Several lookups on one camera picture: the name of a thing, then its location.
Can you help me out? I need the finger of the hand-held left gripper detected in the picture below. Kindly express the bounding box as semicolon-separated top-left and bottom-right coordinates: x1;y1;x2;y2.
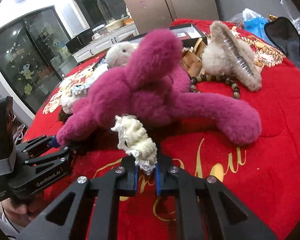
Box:
25;143;78;167
15;134;61;158

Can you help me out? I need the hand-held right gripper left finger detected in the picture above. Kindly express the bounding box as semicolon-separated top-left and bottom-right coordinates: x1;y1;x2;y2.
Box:
15;156;141;240

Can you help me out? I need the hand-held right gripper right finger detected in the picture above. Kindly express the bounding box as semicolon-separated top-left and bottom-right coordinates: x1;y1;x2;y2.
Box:
154;152;278;240

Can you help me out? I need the cream lace scrunchie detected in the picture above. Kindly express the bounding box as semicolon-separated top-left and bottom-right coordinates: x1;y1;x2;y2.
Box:
111;114;158;175

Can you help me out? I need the light blue knit scrunchie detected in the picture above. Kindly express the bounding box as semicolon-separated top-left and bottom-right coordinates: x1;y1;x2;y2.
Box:
71;84;91;95

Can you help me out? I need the magenta plush bow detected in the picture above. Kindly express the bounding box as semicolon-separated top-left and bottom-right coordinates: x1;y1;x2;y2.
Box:
56;28;262;145

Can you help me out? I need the gold brown snack packet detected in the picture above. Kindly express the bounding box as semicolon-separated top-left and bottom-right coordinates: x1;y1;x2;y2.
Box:
190;38;208;55
181;50;203;77

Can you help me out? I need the black cardboard box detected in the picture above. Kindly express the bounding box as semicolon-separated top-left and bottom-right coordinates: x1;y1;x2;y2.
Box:
169;23;207;40

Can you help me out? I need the person's left hand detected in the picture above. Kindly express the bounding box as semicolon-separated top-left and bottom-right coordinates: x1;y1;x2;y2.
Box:
1;192;45;222

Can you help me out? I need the dark brown fuzzy scrunchie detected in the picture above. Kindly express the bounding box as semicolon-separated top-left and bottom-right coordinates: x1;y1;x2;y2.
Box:
58;112;72;123

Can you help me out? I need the white fluffy scrunchie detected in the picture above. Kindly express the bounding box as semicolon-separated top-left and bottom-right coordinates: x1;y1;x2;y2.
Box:
61;94;77;114

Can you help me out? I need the glass door with stickers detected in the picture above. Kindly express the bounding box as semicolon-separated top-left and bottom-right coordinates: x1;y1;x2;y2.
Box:
0;6;73;117

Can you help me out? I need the black microwave oven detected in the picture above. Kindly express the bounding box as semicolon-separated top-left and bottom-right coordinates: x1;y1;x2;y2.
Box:
66;29;94;54

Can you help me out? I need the white kitchen cabinet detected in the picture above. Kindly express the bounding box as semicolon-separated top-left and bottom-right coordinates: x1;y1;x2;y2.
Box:
72;23;138;64

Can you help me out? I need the red printed blanket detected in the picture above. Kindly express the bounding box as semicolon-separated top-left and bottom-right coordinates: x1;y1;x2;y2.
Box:
22;19;300;240

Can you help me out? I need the cream plastic basin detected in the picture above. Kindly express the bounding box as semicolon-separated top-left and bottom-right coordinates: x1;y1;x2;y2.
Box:
105;20;125;32

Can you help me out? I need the beige fluffy plush toy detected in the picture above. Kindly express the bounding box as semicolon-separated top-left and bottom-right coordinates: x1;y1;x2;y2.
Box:
202;41;240;77

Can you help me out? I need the dark kitchen window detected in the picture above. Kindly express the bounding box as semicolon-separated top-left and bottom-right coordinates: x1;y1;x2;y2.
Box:
74;0;128;29

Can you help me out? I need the silver double door fridge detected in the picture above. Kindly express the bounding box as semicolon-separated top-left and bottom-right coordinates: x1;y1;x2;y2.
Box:
114;0;219;35

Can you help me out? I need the clear plastic bag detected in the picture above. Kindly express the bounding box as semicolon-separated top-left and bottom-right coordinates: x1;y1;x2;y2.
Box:
229;12;245;25

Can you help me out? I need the blue plastic bag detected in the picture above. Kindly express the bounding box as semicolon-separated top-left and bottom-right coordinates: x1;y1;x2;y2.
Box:
242;8;270;35

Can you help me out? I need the dark navy cloth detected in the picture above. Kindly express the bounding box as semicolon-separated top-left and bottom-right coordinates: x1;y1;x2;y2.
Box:
264;17;300;78

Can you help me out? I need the black cable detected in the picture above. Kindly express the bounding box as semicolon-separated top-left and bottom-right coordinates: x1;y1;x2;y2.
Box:
1;202;18;233

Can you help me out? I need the white plush toy keychain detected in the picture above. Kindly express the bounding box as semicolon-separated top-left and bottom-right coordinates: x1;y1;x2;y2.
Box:
106;42;137;68

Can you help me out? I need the brown bead bracelet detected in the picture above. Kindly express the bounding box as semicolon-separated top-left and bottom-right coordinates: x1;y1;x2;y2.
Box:
189;74;241;101

